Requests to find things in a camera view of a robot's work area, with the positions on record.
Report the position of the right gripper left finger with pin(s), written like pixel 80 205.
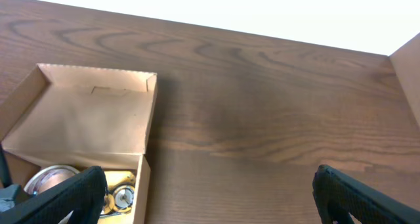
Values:
pixel 80 197

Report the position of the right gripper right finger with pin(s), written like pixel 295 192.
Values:
pixel 340 198

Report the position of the large white tape roll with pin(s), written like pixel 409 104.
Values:
pixel 49 177

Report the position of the cardboard box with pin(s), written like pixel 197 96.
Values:
pixel 83 117

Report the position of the yellow sticky note pad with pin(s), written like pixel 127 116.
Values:
pixel 115 179

